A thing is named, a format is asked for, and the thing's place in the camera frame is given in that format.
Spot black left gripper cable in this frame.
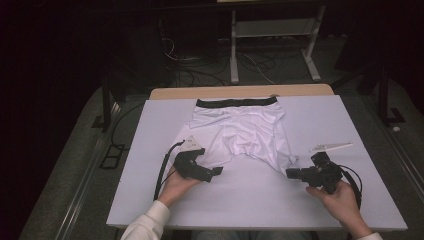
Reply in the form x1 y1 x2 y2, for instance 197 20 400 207
152 139 186 202

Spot white shorts with black waistband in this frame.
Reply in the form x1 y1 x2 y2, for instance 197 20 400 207
169 96 300 175

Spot black floor cable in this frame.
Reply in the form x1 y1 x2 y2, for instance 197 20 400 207
110 101 146 152

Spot tangle of floor cables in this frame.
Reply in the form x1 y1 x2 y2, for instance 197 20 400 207
161 35 278 88

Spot black metal stand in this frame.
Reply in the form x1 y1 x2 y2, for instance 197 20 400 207
333 59 407 127
91 74 128 132

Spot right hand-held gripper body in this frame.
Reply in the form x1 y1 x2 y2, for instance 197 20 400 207
299 142 354 196

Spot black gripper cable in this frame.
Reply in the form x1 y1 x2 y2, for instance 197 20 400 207
152 139 186 202
337 164 364 210

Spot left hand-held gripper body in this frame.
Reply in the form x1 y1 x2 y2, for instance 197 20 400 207
172 134 215 184

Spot white board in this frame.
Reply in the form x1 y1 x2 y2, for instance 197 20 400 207
105 94 409 232

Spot metal floor rail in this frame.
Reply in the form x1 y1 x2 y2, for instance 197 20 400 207
379 124 424 203
52 102 122 240

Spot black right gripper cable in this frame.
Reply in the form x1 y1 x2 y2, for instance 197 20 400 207
337 164 364 210

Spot person's left hand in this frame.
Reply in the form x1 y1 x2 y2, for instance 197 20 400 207
156 165 202 209

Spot wooden table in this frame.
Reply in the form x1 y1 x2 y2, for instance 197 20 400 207
148 83 336 101

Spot black floor frame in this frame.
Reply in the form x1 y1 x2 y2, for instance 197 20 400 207
99 143 127 170

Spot person's right hand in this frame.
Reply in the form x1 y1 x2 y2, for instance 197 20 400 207
305 179 364 231

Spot white metal stand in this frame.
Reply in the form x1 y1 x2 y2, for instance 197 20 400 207
229 4 327 85

